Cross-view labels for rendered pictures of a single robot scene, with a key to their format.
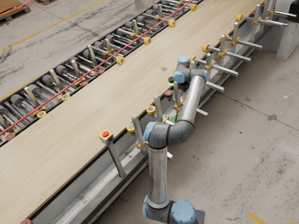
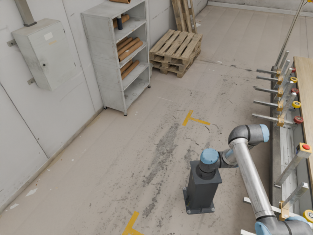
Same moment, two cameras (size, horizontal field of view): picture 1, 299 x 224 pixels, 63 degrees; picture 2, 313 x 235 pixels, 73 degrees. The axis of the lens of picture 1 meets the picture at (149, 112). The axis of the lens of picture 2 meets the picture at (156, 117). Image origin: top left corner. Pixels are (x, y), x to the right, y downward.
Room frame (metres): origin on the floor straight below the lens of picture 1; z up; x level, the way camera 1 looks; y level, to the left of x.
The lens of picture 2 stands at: (1.38, -0.99, 2.38)
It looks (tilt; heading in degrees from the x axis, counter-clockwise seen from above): 44 degrees down; 154
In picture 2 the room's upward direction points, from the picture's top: 1 degrees counter-clockwise
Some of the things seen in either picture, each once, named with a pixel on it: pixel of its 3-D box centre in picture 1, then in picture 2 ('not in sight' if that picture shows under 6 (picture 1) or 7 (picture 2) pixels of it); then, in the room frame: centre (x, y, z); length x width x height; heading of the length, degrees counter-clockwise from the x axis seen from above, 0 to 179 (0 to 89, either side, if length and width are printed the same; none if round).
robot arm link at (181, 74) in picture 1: (181, 74); (298, 232); (1.38, -0.28, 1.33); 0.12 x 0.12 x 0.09; 65
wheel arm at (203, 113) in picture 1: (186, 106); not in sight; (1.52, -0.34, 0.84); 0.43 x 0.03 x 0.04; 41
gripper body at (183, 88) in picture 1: (183, 82); not in sight; (1.48, -0.31, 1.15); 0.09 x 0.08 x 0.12; 131
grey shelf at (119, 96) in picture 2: not in sight; (123, 58); (-1.56, -0.09, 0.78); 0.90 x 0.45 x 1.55; 127
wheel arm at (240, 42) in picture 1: (244, 43); not in sight; (2.15, -1.11, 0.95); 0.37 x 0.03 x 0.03; 41
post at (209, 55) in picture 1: (208, 74); not in sight; (1.87, -0.64, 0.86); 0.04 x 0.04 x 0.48; 41
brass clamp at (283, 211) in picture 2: (143, 142); (283, 210); (1.23, 0.10, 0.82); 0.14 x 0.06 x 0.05; 131
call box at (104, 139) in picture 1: (107, 138); (303, 150); (1.04, 0.31, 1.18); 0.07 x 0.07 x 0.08; 41
